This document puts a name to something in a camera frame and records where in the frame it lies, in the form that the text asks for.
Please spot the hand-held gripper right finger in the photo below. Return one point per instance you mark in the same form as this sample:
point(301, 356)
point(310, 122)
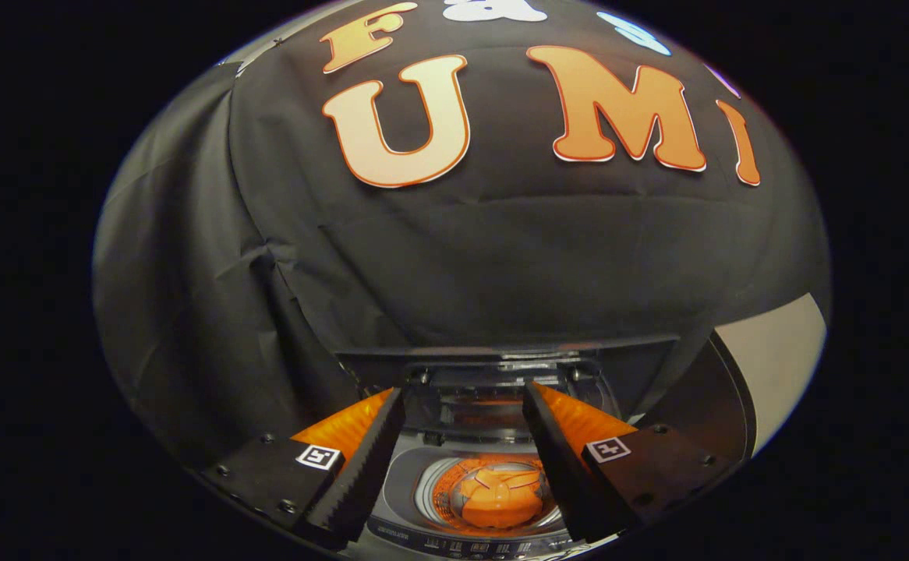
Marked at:
point(564, 475)

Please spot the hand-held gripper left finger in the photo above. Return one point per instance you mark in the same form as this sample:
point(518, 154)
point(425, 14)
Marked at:
point(365, 475)

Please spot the grey washing machine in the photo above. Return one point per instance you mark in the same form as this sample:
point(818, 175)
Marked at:
point(408, 487)

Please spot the yellow polo shirt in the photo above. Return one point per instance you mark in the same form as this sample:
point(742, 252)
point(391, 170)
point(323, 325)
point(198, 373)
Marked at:
point(497, 502)

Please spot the black backdrop cloth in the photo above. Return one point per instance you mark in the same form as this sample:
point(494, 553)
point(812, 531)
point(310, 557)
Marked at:
point(501, 257)

